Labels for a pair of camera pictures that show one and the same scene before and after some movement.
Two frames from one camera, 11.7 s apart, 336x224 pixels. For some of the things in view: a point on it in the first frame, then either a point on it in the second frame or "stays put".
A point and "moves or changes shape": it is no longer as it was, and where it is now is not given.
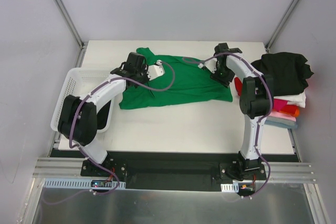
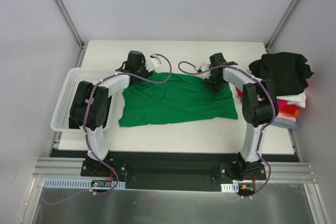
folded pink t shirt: [282, 116] stays put
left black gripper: [143, 77] stays put
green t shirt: [183, 82] moves or changes shape
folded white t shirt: [297, 99] stays put
